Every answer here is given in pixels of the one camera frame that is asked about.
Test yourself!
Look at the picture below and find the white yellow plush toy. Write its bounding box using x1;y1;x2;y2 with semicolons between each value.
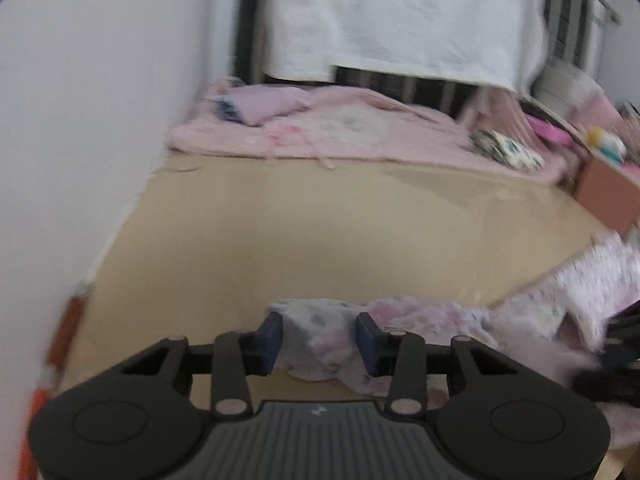
585;127;628;163

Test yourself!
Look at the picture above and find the pink flat box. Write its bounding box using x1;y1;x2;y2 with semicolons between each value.
525;115;578;148

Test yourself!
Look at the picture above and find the white hanging garment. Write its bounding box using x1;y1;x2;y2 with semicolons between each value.
260;0;551;96

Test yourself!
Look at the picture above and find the cream teal-flowered folded garment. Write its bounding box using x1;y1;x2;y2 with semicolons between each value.
470;129;546;170

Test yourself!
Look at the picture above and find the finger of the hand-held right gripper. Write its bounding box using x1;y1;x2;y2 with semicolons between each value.
602;302;640;361

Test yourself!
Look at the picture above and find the pink fuzzy blanket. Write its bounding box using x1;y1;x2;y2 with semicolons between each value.
167;77;568;186

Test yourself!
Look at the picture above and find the pink floral garment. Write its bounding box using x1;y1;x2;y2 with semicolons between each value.
267;232;640;453

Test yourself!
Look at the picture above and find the light pink folded garment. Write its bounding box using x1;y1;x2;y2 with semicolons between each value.
215;85;313;127

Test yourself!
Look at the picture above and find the pink drawer cabinet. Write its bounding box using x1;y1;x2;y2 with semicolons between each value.
572;155;640;241

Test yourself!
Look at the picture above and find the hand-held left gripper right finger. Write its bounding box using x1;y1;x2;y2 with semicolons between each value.
354;311;521;418

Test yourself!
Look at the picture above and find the orange object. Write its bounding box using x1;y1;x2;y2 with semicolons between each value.
17;282;91;480

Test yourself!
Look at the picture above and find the stack of white boxes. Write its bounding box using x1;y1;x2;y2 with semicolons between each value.
537;57;603;108

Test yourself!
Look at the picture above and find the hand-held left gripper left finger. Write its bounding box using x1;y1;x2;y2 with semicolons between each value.
117;311;285;420

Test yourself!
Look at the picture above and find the pink pouch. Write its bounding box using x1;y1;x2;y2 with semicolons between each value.
575;90;626;131

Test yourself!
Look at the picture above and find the pink ribbon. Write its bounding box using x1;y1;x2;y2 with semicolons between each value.
262;127;336;171

